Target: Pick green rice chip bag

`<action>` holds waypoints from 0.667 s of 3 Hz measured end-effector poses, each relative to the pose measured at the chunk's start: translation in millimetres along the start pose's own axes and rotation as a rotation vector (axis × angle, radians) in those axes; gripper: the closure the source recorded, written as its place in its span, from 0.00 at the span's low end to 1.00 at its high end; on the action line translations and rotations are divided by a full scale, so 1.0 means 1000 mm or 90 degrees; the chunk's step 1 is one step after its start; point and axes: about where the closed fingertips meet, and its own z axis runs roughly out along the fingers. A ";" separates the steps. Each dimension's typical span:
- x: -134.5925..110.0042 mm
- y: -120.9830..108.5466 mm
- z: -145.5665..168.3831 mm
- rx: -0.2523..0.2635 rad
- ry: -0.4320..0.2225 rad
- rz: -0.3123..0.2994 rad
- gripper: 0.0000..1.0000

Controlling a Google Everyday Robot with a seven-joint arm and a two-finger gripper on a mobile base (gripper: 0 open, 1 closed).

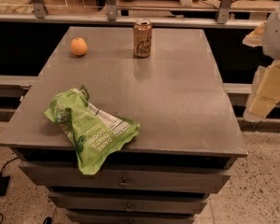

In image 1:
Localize black floor cable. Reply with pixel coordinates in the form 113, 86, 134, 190
0, 156, 20, 179

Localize black power adapter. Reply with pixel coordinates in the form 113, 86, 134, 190
0, 176, 10, 197

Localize grey drawer cabinet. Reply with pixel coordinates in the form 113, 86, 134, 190
0, 27, 247, 224

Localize metal railing frame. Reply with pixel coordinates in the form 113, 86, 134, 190
0, 0, 280, 30

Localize gold soda can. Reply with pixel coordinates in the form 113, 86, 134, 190
133, 19, 152, 58

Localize orange fruit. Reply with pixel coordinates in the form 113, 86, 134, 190
71, 37, 88, 56

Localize green rice chip bag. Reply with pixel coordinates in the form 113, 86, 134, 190
44, 86, 140, 175

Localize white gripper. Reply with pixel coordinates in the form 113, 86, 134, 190
243, 4, 280, 122

